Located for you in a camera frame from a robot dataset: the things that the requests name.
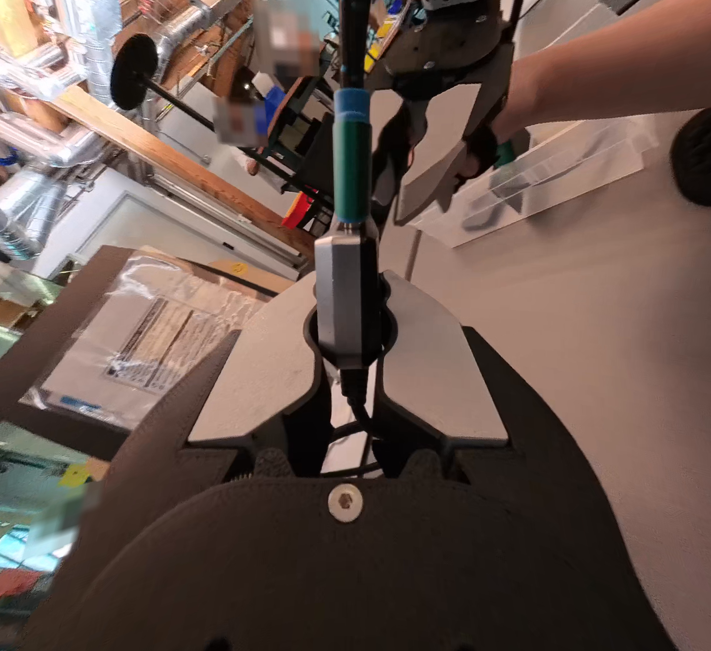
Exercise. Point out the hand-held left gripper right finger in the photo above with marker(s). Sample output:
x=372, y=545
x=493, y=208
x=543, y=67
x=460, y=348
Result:
x=433, y=379

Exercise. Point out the clear plastic bin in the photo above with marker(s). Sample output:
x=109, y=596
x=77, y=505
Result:
x=583, y=173

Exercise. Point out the person's right hand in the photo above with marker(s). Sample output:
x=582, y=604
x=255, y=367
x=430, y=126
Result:
x=527, y=96

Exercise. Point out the brown box with clear pouch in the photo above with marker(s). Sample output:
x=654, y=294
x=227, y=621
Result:
x=83, y=362

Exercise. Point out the rectangular silver air duct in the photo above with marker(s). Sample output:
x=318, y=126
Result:
x=103, y=23

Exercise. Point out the round silver air duct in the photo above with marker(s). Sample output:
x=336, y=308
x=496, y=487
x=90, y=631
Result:
x=183, y=29

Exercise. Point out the silver insulated pipes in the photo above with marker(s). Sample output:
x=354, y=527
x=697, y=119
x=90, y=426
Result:
x=33, y=201

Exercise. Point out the black disc on rod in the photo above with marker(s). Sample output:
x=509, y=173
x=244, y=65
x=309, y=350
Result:
x=133, y=71

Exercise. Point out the black silver hdmi hub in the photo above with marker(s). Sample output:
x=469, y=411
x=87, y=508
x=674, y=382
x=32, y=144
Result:
x=339, y=295

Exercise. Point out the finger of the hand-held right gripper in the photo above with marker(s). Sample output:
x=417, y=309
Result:
x=385, y=187
x=439, y=162

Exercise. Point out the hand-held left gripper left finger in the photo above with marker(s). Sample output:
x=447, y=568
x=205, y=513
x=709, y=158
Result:
x=261, y=373

